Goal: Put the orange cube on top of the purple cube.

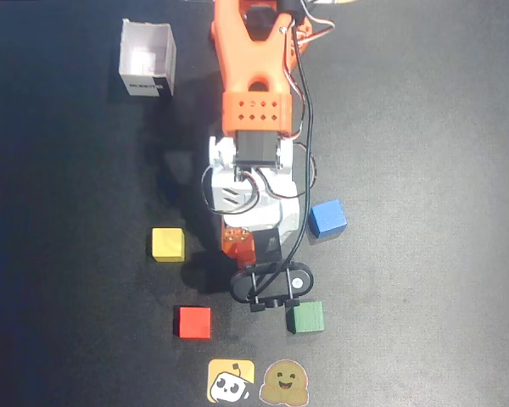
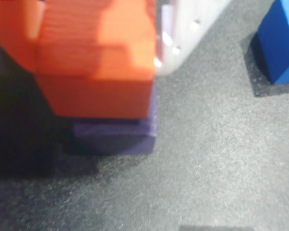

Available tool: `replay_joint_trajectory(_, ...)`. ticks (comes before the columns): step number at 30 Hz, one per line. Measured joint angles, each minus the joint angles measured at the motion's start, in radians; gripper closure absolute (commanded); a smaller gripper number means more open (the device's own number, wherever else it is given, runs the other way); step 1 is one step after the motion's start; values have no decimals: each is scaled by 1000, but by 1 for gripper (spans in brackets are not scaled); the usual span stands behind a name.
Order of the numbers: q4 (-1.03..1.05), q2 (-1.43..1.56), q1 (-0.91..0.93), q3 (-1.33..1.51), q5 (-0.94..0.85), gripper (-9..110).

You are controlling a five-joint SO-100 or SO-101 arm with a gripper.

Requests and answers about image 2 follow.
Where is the blue wooden cube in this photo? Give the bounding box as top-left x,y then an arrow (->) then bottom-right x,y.
250,0 -> 289,85

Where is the orange wooden cube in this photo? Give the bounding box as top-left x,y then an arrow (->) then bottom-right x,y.
35,0 -> 158,120

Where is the black table mat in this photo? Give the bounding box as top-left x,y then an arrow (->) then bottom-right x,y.
0,0 -> 289,231

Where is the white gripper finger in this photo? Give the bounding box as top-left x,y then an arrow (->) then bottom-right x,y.
155,0 -> 232,76

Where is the purple wooden cube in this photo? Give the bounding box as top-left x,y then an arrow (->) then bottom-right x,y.
73,83 -> 159,155

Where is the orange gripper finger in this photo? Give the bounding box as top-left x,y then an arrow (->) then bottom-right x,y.
0,0 -> 47,78

